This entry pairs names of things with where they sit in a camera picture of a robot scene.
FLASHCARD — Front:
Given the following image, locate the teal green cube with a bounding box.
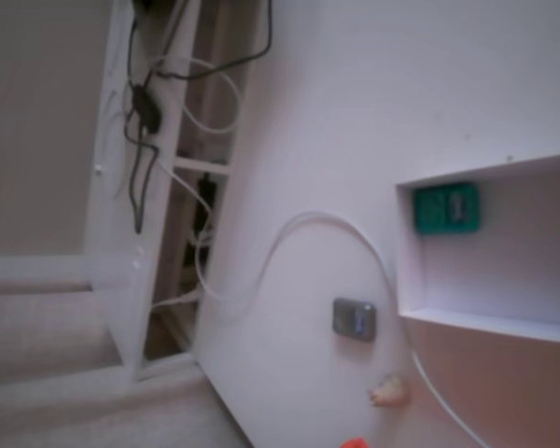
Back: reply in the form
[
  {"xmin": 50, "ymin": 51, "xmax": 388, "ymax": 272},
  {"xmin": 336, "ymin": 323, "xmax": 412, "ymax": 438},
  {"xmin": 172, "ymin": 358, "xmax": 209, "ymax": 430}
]
[{"xmin": 411, "ymin": 181, "xmax": 481, "ymax": 234}]

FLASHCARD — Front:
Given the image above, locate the white cable loop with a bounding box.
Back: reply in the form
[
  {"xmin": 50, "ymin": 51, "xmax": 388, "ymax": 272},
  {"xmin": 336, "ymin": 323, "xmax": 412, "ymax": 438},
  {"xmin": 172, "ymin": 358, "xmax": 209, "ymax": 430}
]
[{"xmin": 156, "ymin": 55, "xmax": 243, "ymax": 136}]

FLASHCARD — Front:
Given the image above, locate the thin black cable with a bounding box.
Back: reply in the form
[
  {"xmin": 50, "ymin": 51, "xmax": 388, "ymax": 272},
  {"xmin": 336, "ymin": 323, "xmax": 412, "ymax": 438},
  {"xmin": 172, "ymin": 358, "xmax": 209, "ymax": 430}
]
[{"xmin": 126, "ymin": 0, "xmax": 144, "ymax": 90}]

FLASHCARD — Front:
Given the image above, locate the black power adapter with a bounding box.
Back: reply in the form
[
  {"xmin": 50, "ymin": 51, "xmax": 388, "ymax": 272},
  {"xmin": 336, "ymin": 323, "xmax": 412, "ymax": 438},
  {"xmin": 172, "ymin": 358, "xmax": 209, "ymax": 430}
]
[{"xmin": 129, "ymin": 85, "xmax": 163, "ymax": 134}]

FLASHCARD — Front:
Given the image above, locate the white hanging cable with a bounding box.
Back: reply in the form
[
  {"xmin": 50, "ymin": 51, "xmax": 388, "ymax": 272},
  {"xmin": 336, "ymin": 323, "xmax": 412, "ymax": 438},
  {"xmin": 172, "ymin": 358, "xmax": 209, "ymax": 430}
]
[
  {"xmin": 154, "ymin": 156, "xmax": 216, "ymax": 248},
  {"xmin": 149, "ymin": 288, "xmax": 202, "ymax": 312}
]

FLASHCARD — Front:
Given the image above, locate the white horizontal rail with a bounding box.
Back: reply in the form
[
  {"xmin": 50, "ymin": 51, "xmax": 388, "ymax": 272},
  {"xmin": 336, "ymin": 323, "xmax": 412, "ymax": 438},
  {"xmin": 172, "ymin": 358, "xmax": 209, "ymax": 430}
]
[{"xmin": 0, "ymin": 254, "xmax": 94, "ymax": 296}]

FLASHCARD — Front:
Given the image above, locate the thick black cable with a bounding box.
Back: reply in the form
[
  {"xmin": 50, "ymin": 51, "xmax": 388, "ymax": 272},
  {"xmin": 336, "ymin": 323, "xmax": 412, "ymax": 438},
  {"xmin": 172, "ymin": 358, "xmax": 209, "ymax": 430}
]
[{"xmin": 147, "ymin": 0, "xmax": 274, "ymax": 90}]

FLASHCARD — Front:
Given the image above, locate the grey metal block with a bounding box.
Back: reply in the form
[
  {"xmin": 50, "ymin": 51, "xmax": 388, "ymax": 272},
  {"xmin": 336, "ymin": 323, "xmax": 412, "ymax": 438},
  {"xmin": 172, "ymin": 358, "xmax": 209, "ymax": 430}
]
[{"xmin": 331, "ymin": 296, "xmax": 378, "ymax": 343}]

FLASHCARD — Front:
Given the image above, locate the long white robot cable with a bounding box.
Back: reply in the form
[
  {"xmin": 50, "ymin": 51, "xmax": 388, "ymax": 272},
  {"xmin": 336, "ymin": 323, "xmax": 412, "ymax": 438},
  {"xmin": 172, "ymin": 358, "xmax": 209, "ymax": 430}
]
[{"xmin": 195, "ymin": 209, "xmax": 491, "ymax": 448}]

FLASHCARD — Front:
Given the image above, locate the hanging black cable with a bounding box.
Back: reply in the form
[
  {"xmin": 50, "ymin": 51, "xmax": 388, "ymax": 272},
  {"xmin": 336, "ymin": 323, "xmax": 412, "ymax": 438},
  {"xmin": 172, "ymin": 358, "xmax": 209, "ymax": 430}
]
[{"xmin": 123, "ymin": 116, "xmax": 161, "ymax": 234}]

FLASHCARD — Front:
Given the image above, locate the white metal frame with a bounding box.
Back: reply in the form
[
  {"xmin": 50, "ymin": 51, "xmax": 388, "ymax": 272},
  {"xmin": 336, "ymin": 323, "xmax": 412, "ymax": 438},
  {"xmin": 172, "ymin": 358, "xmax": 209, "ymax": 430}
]
[{"xmin": 81, "ymin": 0, "xmax": 274, "ymax": 384}]

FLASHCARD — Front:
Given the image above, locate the small beige bear figurine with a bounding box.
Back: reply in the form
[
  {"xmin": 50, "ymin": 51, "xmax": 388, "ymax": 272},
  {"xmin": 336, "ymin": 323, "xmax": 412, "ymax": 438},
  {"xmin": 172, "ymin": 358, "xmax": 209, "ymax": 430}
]
[{"xmin": 368, "ymin": 372, "xmax": 410, "ymax": 408}]

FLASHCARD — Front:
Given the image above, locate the white cardboard box bin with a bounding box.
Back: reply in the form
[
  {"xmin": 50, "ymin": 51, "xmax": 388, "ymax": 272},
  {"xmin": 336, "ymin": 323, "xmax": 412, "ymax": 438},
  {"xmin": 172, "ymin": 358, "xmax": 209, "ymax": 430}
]
[{"xmin": 394, "ymin": 151, "xmax": 560, "ymax": 448}]

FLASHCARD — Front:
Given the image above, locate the black plug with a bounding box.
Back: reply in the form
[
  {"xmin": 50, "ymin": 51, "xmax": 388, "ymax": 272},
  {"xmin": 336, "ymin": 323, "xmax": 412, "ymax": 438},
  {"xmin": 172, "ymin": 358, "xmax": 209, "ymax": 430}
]
[{"xmin": 195, "ymin": 171, "xmax": 219, "ymax": 234}]

